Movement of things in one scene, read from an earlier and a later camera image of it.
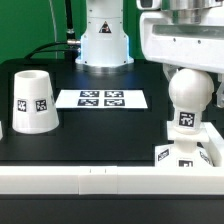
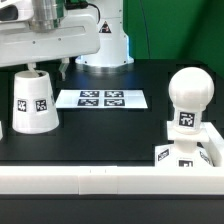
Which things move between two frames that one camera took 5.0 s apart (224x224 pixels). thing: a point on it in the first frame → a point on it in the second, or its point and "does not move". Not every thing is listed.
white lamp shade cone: (34, 103) does not move
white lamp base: (184, 151) does not move
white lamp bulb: (190, 90) does not move
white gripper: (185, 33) → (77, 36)
